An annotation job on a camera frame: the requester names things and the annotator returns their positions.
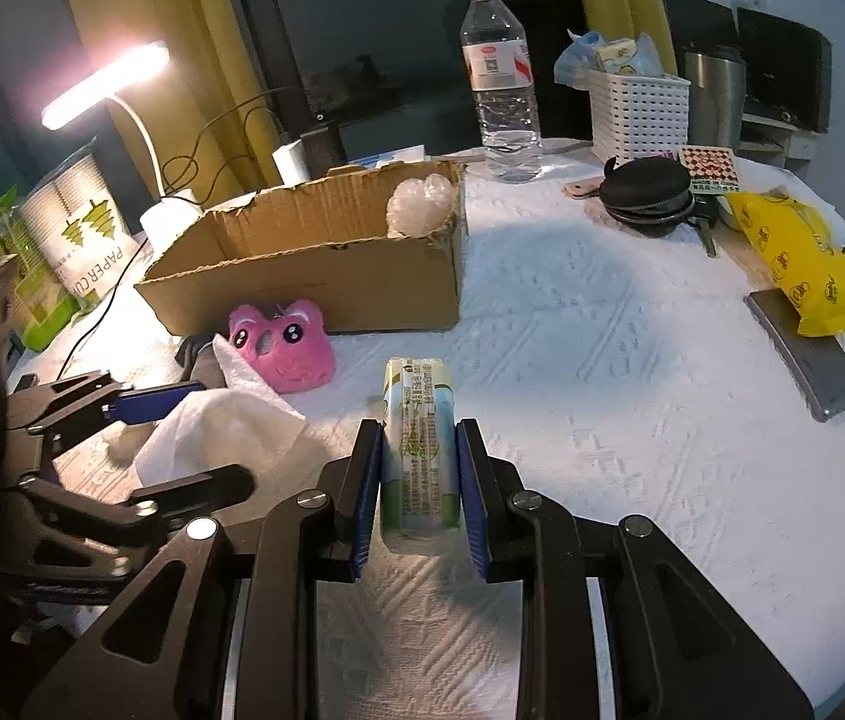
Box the black monitor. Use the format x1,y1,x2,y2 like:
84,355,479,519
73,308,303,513
736,6,835,134

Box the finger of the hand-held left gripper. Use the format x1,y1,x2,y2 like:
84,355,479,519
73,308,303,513
13,463,256,587
6,370,208,460

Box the blue plastic bag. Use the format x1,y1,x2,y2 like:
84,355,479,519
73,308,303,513
553,30,604,89

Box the yellow white tissue pack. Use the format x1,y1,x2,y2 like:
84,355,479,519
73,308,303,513
594,37,656,77

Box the dark cloth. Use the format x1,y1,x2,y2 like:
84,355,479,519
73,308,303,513
173,333,232,391

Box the white desk lamp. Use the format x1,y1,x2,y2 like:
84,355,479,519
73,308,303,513
40,41,203,241

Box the grey smartphone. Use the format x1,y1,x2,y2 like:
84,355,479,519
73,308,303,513
744,289,845,422

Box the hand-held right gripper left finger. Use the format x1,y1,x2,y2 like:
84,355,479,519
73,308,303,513
21,418,385,720

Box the cardboard box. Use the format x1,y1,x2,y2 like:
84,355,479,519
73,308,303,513
134,159,468,336

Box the clear plastic water bottle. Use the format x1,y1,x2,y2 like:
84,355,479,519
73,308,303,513
460,0,545,185

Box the white charger plug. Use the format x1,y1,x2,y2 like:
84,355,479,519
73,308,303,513
274,139,311,185

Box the paper cup package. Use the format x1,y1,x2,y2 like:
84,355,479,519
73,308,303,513
17,142,133,301

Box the green white tissue pack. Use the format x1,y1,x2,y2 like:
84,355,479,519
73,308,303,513
379,356,466,550

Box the bubble wrap ball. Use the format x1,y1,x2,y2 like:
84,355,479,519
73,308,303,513
385,172,459,239

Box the black round zip case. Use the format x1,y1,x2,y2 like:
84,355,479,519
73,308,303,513
598,156,696,239

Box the yellow snack packet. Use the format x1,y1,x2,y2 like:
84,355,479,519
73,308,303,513
724,191,845,338

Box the checkered card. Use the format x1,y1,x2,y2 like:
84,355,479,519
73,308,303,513
678,146,742,194

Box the black cable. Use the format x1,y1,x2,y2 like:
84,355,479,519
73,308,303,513
58,86,319,380

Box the white woven plastic basket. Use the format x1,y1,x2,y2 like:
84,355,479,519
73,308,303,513
588,67,692,166

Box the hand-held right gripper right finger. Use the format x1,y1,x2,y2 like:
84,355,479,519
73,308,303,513
456,418,815,720

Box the steel thermos cup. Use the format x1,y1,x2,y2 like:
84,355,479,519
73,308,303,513
681,45,748,155

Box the crumpled white paper towel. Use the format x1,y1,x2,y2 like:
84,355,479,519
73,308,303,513
133,335,308,503

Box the pink plush toy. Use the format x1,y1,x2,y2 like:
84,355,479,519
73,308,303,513
227,298,337,395

